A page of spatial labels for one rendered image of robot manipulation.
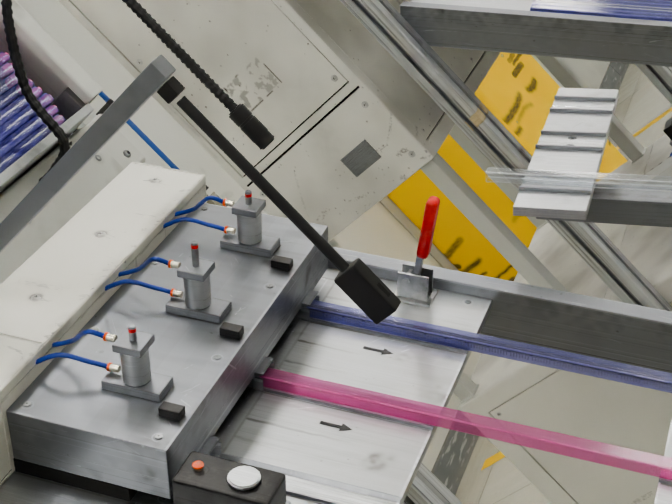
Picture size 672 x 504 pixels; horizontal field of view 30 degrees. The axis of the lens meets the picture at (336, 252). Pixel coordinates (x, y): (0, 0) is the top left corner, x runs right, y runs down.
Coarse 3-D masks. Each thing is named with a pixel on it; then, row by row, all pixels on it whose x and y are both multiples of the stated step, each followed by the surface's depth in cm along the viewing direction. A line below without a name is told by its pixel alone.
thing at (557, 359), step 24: (312, 312) 115; (336, 312) 114; (360, 312) 114; (408, 336) 112; (432, 336) 111; (456, 336) 111; (480, 336) 111; (528, 360) 109; (552, 360) 108; (576, 360) 108; (600, 360) 108; (648, 384) 106
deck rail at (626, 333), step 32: (352, 256) 122; (448, 288) 119; (480, 288) 117; (512, 288) 117; (544, 288) 117; (512, 320) 118; (544, 320) 117; (576, 320) 116; (608, 320) 114; (640, 320) 113; (576, 352) 117; (608, 352) 116; (640, 352) 115
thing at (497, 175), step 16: (496, 176) 126; (512, 176) 125; (528, 176) 125; (544, 176) 124; (560, 176) 124; (576, 176) 123; (592, 176) 123; (608, 176) 123; (624, 176) 123; (640, 176) 122; (656, 176) 122
